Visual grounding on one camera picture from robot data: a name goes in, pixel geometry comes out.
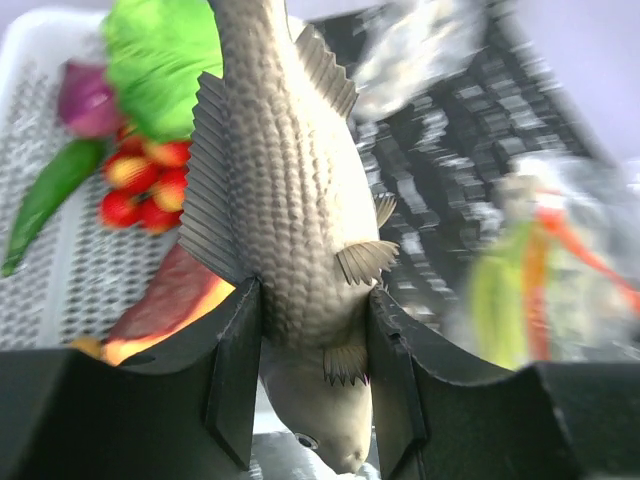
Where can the white perforated plastic basket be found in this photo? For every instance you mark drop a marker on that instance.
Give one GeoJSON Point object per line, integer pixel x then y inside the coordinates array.
{"type": "Point", "coordinates": [78, 277]}

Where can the red orange toy mango slice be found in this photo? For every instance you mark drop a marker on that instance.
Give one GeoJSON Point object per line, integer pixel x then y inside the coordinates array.
{"type": "Point", "coordinates": [181, 292]}

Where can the grey toy fish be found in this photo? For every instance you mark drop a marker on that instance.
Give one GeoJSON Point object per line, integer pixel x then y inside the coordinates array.
{"type": "Point", "coordinates": [276, 190]}

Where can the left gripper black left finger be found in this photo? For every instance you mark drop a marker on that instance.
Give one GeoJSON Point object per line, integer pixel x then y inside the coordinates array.
{"type": "Point", "coordinates": [183, 409]}

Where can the clear zip bag orange zipper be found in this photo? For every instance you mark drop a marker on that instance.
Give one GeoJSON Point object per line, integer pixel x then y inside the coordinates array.
{"type": "Point", "coordinates": [580, 280]}

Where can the purple toy onion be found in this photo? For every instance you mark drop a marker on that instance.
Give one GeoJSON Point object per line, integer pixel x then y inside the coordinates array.
{"type": "Point", "coordinates": [86, 103]}

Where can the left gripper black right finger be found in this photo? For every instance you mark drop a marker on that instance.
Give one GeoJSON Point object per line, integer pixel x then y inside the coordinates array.
{"type": "Point", "coordinates": [443, 413]}

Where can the green toy chili pepper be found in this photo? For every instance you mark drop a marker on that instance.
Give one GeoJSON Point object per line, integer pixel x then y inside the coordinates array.
{"type": "Point", "coordinates": [65, 172]}

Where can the green white napa cabbage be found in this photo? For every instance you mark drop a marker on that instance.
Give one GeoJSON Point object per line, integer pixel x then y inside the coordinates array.
{"type": "Point", "coordinates": [156, 50]}

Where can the red cherry tomato bunch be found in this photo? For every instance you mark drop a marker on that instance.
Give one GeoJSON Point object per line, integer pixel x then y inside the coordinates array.
{"type": "Point", "coordinates": [147, 181]}

